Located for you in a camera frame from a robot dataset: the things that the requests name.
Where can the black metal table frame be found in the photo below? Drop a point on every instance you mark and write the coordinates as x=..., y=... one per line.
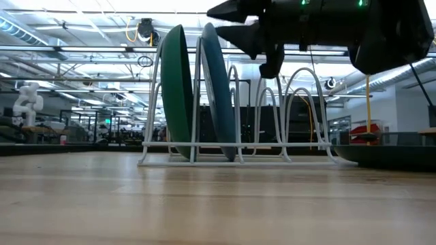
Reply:
x=68, y=149

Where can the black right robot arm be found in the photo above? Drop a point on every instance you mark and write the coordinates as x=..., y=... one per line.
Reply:
x=391, y=34

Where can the large blue plate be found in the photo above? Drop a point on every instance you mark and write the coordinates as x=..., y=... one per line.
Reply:
x=221, y=102

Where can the red and white cup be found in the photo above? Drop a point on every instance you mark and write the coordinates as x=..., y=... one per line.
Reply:
x=63, y=140

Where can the green exit sign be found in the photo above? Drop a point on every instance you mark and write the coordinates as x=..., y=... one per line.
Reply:
x=108, y=120

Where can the black cabinet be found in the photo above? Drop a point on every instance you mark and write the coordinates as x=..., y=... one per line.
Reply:
x=299, y=119

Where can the red storage bins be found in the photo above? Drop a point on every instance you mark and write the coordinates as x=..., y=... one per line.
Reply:
x=361, y=131

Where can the large green plate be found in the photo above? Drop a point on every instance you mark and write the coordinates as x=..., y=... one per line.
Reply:
x=177, y=95

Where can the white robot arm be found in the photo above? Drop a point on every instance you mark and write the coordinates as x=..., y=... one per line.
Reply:
x=29, y=102

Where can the silver ventilation duct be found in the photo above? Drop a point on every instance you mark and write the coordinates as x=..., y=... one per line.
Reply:
x=391, y=81
x=20, y=34

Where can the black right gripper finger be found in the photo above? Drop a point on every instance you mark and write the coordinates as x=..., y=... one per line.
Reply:
x=245, y=10
x=252, y=37

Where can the wooden workbench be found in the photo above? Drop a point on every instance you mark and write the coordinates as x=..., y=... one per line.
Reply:
x=41, y=130

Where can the wooden desk top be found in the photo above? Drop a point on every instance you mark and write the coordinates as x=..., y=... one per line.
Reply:
x=427, y=131

